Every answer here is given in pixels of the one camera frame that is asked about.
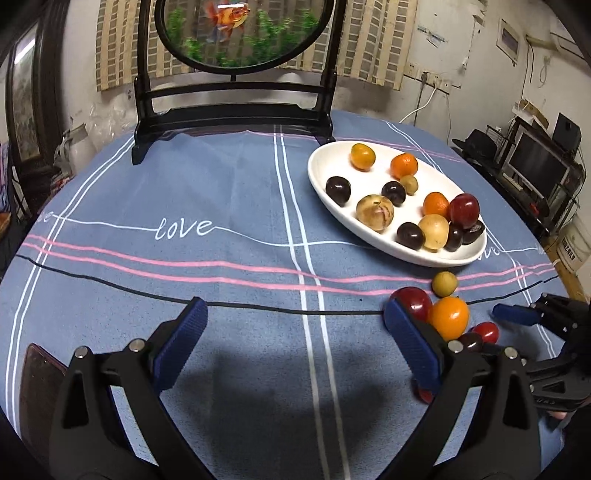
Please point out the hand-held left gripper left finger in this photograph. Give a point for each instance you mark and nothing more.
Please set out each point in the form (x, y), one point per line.
(180, 346)

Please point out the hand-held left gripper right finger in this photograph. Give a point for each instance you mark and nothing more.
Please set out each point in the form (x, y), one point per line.
(413, 346)

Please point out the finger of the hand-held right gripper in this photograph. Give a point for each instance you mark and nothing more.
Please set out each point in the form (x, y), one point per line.
(515, 314)
(549, 369)

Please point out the dark purple plum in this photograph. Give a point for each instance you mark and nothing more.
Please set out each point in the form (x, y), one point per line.
(410, 235)
(470, 341)
(455, 237)
(338, 190)
(394, 193)

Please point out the small green-yellow fruit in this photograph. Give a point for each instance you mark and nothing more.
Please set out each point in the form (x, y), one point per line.
(444, 283)
(409, 183)

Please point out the dark brown round fruit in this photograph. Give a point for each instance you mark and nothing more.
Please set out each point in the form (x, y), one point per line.
(474, 232)

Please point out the red apple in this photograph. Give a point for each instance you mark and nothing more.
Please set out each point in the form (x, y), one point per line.
(464, 210)

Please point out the yellow spotted pear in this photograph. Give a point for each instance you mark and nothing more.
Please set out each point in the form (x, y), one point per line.
(433, 231)

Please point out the tan striped melon fruit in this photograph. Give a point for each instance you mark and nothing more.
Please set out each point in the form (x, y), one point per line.
(375, 211)

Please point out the white oval plate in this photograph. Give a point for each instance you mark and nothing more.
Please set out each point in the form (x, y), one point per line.
(351, 217)

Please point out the large orange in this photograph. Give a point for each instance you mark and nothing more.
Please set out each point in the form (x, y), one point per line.
(404, 165)

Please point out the yellow-orange citrus fruit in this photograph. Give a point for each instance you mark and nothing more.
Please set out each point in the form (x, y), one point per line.
(362, 156)

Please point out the blue striped tablecloth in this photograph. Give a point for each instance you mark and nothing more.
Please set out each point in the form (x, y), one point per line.
(231, 277)

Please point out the white bucket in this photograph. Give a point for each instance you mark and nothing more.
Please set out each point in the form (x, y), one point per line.
(575, 249)

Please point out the brown wooden tray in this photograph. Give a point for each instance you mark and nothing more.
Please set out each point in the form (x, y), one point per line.
(39, 383)

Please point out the computer monitor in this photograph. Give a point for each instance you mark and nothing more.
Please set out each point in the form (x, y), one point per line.
(538, 161)

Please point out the black hat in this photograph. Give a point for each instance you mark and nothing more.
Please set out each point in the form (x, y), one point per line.
(478, 141)

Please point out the black speaker box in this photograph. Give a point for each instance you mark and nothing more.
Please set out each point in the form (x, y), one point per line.
(567, 131)

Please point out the white kettle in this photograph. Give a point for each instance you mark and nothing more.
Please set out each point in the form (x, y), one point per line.
(74, 143)

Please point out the dark framed painting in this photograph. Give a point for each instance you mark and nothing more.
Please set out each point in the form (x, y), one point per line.
(25, 92)

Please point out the beige checked curtain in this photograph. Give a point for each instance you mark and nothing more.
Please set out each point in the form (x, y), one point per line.
(369, 46)

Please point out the round goldfish table screen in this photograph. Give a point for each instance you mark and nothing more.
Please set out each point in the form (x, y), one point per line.
(244, 37)

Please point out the white wall socket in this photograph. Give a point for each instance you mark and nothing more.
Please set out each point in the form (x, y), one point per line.
(413, 70)
(434, 78)

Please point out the white wall box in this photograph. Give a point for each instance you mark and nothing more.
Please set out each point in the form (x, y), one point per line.
(508, 40)

